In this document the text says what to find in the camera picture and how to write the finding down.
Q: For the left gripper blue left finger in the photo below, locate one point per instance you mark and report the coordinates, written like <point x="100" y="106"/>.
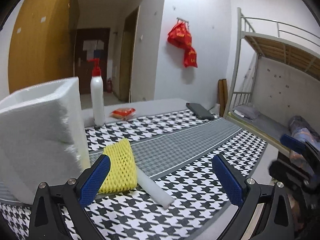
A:
<point x="92" y="178"/>

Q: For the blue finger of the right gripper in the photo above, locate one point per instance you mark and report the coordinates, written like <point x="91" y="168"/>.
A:
<point x="292" y="144"/>

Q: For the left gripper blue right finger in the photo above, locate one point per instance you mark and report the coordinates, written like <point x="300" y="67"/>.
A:
<point x="231" y="180"/>

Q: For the yellow foam net sleeve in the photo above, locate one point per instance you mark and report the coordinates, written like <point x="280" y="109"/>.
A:
<point x="122" y="175"/>

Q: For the grey pillow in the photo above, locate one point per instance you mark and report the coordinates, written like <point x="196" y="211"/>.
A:
<point x="247" y="111"/>

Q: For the white styrofoam box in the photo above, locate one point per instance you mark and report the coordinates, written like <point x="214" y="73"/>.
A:
<point x="42" y="137"/>

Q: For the white foam stick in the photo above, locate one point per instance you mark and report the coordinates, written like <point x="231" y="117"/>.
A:
<point x="156" y="192"/>

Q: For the red snack packet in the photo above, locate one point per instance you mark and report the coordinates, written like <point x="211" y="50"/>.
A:
<point x="123" y="113"/>

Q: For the black smartphone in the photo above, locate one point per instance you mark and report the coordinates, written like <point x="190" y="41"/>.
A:
<point x="199" y="111"/>

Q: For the wooden boards leaning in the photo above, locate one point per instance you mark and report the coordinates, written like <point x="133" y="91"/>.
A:
<point x="223" y="94"/>

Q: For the metal bunk bed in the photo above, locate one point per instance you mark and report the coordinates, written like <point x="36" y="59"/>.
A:
<point x="276" y="70"/>

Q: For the white pump bottle red cap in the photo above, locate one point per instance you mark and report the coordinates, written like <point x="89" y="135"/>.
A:
<point x="97" y="93"/>

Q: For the red fire extinguisher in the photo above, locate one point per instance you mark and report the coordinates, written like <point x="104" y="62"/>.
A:
<point x="109" y="85"/>

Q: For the dark brown door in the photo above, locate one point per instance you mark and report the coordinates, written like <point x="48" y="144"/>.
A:
<point x="91" y="47"/>

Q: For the wooden wardrobe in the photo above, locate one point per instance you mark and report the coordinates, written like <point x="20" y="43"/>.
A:
<point x="42" y="43"/>

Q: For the red hanging bag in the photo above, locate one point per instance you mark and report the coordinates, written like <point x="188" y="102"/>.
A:
<point x="180" y="37"/>

